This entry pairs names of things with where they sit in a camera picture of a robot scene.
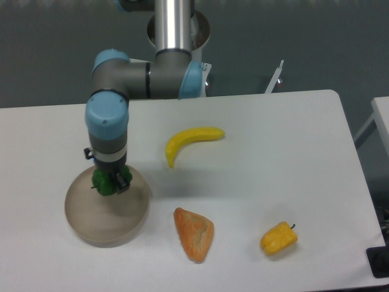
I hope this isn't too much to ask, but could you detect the white side table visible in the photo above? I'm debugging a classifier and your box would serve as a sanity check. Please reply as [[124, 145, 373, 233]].
[[353, 96, 389, 153]]

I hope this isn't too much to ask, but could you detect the yellow toy banana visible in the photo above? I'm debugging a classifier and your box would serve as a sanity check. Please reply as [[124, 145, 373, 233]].
[[165, 127, 225, 169]]

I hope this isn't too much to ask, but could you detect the beige round plate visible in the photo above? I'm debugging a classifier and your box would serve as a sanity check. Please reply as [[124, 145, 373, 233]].
[[64, 167, 151, 248]]

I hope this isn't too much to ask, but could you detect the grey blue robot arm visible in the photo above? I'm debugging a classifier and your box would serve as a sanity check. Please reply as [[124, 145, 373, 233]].
[[84, 1, 202, 196]]

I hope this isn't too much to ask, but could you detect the yellow bell pepper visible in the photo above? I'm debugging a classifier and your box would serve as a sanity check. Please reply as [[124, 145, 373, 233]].
[[260, 221, 298, 256]]

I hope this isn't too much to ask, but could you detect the green bell pepper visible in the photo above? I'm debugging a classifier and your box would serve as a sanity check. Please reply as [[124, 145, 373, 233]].
[[92, 165, 131, 196]]

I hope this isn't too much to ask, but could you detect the black device at edge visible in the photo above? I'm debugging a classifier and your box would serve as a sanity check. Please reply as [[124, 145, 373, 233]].
[[366, 246, 388, 279]]

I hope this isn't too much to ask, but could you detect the orange bread slice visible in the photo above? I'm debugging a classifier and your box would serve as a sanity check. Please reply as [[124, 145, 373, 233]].
[[173, 207, 215, 263]]

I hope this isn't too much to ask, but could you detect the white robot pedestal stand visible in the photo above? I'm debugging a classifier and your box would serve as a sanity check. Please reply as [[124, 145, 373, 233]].
[[146, 9, 285, 99]]

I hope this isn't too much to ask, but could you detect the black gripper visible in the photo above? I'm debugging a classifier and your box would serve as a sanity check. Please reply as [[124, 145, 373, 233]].
[[83, 147, 133, 194]]

